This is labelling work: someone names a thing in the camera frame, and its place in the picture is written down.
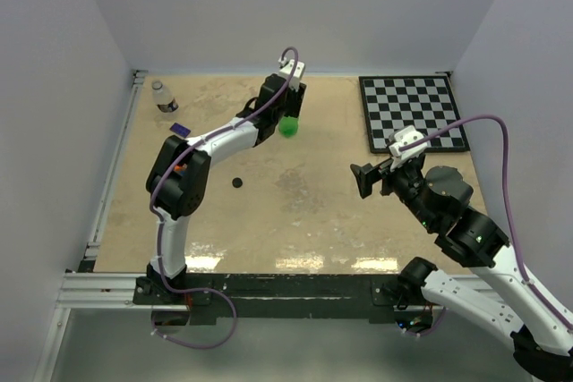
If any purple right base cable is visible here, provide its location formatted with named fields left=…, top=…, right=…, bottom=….
left=400, top=301, right=452, bottom=338

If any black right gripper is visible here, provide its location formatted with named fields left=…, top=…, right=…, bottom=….
left=349, top=150, right=437, bottom=229

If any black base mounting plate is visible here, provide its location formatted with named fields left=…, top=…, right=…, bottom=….
left=133, top=273, right=428, bottom=325

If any colourful toy car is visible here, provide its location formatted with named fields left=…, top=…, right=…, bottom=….
left=174, top=164, right=187, bottom=174

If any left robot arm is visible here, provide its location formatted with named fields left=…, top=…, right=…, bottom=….
left=146, top=67, right=306, bottom=303

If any black white chessboard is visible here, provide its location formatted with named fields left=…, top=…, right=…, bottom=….
left=358, top=74, right=460, bottom=154

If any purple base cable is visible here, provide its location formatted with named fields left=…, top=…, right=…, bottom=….
left=150, top=286, right=242, bottom=350
left=400, top=301, right=452, bottom=338

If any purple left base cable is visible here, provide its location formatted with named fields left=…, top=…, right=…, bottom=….
left=150, top=286, right=242, bottom=350

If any clear Pepsi bottle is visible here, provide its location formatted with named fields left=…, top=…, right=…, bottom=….
left=151, top=80, right=179, bottom=114

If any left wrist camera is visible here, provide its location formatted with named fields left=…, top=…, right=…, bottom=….
left=278, top=59, right=306, bottom=91

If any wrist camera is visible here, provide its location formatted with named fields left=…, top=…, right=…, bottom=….
left=278, top=59, right=306, bottom=91
left=389, top=125, right=429, bottom=172

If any black bottle cap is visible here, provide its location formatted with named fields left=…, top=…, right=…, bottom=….
left=232, top=177, right=243, bottom=188

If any green plastic bottle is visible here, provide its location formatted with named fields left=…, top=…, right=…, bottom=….
left=278, top=116, right=299, bottom=138

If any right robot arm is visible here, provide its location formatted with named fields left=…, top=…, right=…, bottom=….
left=350, top=157, right=572, bottom=381

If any small purple object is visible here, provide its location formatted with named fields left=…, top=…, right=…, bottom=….
left=169, top=123, right=191, bottom=138

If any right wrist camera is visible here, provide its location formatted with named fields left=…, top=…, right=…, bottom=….
left=389, top=125, right=429, bottom=172

